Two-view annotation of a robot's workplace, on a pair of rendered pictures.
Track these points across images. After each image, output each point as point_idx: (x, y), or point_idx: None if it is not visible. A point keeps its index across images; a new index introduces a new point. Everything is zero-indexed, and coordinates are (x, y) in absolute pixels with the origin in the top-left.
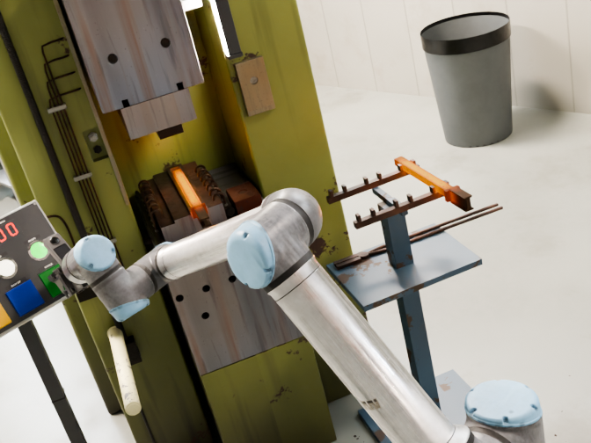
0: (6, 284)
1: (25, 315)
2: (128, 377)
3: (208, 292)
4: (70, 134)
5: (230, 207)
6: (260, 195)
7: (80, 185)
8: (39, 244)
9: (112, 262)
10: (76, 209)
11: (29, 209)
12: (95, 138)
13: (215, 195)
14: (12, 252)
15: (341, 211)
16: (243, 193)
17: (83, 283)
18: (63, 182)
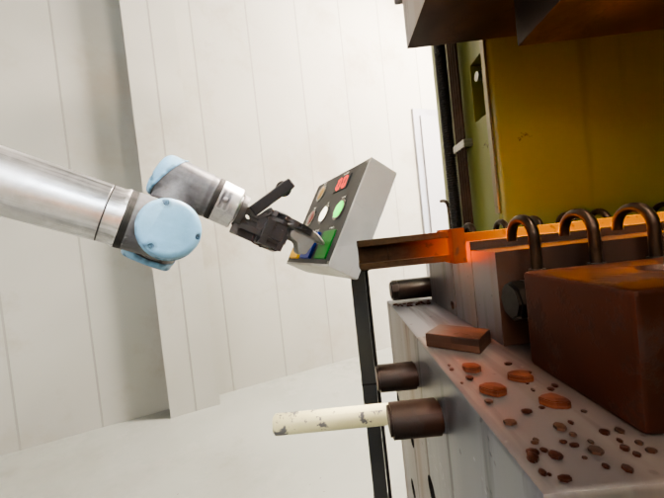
0: (315, 227)
1: (302, 259)
2: (331, 412)
3: (413, 451)
4: (456, 73)
5: (514, 287)
6: (636, 306)
7: (457, 161)
8: (341, 204)
9: (146, 188)
10: (451, 197)
11: (362, 166)
12: (477, 74)
13: (512, 223)
14: (332, 203)
15: None
16: (633, 270)
17: (230, 228)
18: (444, 152)
